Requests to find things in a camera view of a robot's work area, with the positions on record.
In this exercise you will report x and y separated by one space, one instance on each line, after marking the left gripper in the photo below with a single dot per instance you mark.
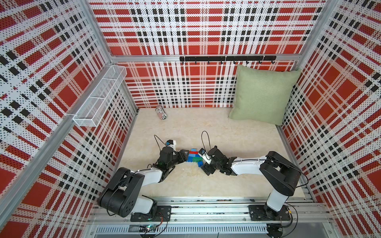
181 155

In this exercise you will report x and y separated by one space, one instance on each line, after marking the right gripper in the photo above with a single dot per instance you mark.
205 167

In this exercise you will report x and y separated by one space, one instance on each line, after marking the green lego brick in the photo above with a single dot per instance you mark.
197 159

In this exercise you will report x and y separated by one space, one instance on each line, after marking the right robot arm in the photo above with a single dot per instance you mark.
279 172

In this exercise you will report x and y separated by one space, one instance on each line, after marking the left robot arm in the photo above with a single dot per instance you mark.
121 196

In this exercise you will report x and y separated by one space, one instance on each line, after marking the metal can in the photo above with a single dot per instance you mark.
161 113

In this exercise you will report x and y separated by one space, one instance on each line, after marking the green pillow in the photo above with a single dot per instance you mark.
262 95

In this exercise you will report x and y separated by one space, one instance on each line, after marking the green circuit board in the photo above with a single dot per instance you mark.
147 228

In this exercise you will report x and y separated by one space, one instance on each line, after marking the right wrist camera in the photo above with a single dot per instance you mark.
204 155

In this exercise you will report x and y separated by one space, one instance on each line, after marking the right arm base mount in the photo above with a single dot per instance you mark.
264 213

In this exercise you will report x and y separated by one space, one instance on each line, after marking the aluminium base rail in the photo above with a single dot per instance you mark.
217 217

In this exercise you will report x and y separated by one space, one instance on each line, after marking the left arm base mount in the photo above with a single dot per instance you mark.
157 214

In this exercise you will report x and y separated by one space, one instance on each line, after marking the black hook rail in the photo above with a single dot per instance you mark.
227 58

